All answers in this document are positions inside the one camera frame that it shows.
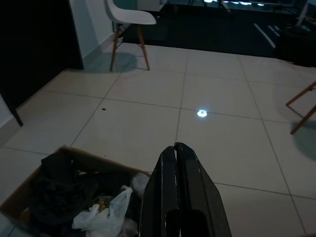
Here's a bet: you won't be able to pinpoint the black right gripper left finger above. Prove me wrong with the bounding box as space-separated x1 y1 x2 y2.
139 145 180 237

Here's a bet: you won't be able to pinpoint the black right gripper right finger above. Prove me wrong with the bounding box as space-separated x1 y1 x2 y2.
174 142 233 237

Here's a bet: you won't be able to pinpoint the white plastic bag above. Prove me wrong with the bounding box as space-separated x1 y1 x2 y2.
71 185 134 233

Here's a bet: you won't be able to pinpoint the black cloth bundle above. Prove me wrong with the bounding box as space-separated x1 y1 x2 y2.
29 152 100 226

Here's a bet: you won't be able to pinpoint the wooden-legged chair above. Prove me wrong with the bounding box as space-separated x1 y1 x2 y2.
285 80 316 135

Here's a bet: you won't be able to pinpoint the open cardboard box with clutter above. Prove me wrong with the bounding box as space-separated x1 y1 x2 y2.
0 145 152 237

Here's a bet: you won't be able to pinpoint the black floor mat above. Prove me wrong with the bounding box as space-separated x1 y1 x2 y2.
122 3 316 67

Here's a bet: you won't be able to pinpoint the white chair wooden legs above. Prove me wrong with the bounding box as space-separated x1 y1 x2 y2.
105 0 158 72

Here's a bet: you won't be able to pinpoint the dark tall cabinet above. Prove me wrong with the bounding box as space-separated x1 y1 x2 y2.
0 0 85 127

